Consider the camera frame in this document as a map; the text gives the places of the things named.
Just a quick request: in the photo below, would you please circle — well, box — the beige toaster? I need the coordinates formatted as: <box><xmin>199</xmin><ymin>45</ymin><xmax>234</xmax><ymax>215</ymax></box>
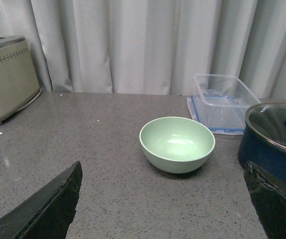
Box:
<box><xmin>0</xmin><ymin>36</ymin><xmax>42</xmax><ymax>124</ymax></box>

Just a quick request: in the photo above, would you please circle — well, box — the green bowl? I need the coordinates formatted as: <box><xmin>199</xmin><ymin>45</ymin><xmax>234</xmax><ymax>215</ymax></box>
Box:
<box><xmin>139</xmin><ymin>117</ymin><xmax>215</xmax><ymax>174</ymax></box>

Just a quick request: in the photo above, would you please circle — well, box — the blue-rimmed container lid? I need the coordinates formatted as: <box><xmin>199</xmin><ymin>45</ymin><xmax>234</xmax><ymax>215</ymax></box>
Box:
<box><xmin>187</xmin><ymin>95</ymin><xmax>246</xmax><ymax>135</ymax></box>

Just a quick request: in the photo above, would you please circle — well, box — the clear plastic container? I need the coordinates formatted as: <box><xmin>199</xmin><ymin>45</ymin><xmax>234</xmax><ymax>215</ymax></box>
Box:
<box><xmin>193</xmin><ymin>74</ymin><xmax>261</xmax><ymax>108</ymax></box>

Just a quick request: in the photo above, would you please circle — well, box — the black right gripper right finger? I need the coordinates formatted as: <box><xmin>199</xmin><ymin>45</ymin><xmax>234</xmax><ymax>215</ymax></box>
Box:
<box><xmin>244</xmin><ymin>161</ymin><xmax>286</xmax><ymax>239</ymax></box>

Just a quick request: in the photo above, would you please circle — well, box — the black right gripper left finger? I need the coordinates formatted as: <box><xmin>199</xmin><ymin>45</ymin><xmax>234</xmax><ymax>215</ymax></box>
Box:
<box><xmin>0</xmin><ymin>161</ymin><xmax>83</xmax><ymax>239</ymax></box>

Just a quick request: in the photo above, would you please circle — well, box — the glass pot lid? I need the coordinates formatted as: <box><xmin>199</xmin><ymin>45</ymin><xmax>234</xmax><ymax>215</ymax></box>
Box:
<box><xmin>245</xmin><ymin>103</ymin><xmax>286</xmax><ymax>151</ymax></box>

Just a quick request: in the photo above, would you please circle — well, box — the white curtain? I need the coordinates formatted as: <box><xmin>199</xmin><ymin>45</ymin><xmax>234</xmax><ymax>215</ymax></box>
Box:
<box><xmin>0</xmin><ymin>0</ymin><xmax>286</xmax><ymax>99</ymax></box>

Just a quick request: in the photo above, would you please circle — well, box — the dark blue pot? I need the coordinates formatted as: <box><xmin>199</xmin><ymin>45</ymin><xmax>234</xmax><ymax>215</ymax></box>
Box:
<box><xmin>238</xmin><ymin>126</ymin><xmax>286</xmax><ymax>182</ymax></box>

